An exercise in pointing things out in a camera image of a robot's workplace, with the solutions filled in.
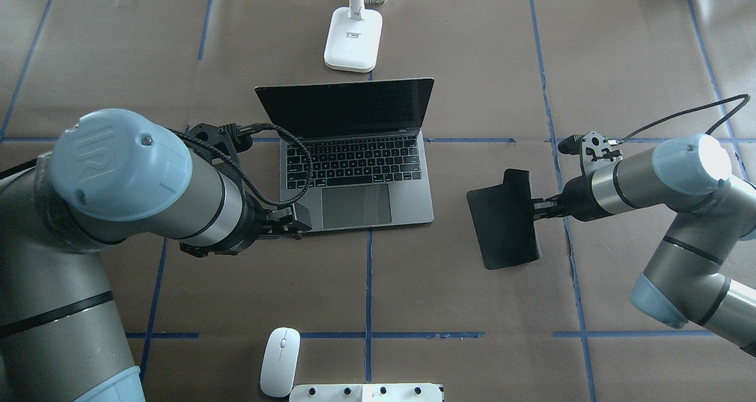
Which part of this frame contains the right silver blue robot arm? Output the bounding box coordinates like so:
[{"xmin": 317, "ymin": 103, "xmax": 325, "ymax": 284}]
[{"xmin": 529, "ymin": 132, "xmax": 755, "ymax": 355}]

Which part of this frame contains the white computer mouse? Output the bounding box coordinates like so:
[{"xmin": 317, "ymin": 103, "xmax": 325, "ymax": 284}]
[{"xmin": 260, "ymin": 327, "xmax": 301, "ymax": 398}]

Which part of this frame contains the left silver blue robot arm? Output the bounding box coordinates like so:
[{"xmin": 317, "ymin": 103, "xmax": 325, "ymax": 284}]
[{"xmin": 2, "ymin": 109, "xmax": 310, "ymax": 401}]

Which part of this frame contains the black mouse pad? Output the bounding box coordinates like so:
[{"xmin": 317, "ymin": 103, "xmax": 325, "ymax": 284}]
[{"xmin": 467, "ymin": 169, "xmax": 541, "ymax": 270}]

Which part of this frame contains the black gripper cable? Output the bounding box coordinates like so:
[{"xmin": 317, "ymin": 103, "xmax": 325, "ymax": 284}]
[{"xmin": 558, "ymin": 94, "xmax": 752, "ymax": 155}]

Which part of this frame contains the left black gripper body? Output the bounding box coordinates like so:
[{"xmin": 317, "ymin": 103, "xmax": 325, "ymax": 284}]
[{"xmin": 178, "ymin": 124, "xmax": 295, "ymax": 259}]

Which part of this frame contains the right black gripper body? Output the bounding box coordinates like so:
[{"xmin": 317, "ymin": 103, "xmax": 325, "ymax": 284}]
[{"xmin": 550, "ymin": 132, "xmax": 622, "ymax": 221}]

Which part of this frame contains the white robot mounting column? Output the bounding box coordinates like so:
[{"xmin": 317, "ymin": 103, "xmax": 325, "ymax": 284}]
[{"xmin": 289, "ymin": 383, "xmax": 445, "ymax": 401}]

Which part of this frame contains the grey laptop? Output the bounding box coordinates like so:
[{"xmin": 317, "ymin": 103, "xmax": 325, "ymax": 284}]
[{"xmin": 255, "ymin": 77, "xmax": 435, "ymax": 232}]

